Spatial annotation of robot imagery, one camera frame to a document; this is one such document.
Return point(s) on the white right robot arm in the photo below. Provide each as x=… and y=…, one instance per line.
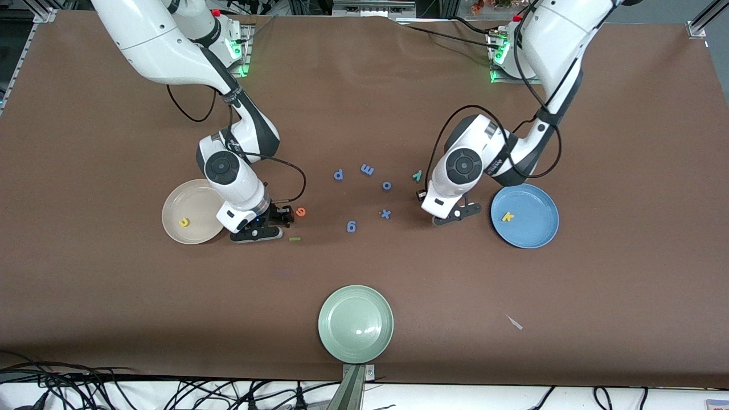
x=159, y=51

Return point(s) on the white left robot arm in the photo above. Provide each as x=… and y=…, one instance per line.
x=558, y=40

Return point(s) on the beige plate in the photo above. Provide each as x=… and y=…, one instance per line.
x=182, y=202

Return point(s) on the blue letter m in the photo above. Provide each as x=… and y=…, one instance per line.
x=367, y=169

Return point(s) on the blue letter p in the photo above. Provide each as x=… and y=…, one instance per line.
x=338, y=174

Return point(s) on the blue plate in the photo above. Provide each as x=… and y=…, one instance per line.
x=529, y=228

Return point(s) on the green plate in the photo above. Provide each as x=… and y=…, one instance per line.
x=356, y=324

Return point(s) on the white tape scrap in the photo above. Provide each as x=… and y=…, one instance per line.
x=514, y=322

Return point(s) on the brown table cover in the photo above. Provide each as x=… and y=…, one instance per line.
x=114, y=285

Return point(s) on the aluminium corner profile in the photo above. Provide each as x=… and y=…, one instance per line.
x=697, y=27
x=45, y=12

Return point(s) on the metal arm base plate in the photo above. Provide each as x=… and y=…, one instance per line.
x=246, y=54
x=501, y=78

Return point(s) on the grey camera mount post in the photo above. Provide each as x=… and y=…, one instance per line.
x=353, y=393

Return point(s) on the aluminium frame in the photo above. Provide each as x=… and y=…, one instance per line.
x=373, y=10

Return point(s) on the aluminium table edge rail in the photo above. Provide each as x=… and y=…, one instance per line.
x=20, y=62

